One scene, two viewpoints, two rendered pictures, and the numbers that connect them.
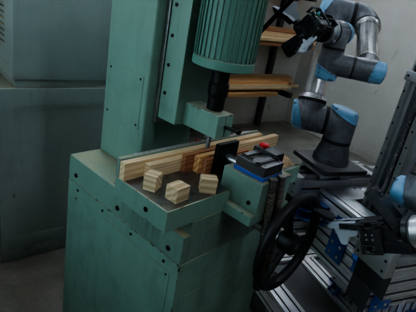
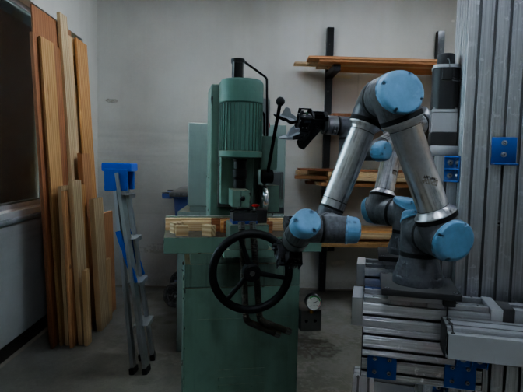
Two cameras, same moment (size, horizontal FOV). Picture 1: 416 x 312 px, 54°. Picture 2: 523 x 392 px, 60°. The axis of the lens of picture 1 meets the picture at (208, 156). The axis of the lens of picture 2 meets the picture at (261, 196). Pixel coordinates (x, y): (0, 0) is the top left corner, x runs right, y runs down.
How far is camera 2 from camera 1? 1.29 m
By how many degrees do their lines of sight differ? 43
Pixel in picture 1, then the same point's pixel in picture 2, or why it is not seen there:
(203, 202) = (198, 239)
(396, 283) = (373, 336)
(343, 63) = not seen: hidden behind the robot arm
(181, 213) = (177, 242)
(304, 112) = (369, 205)
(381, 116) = not seen: outside the picture
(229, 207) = not seen: hidden behind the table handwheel
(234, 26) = (229, 127)
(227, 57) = (227, 147)
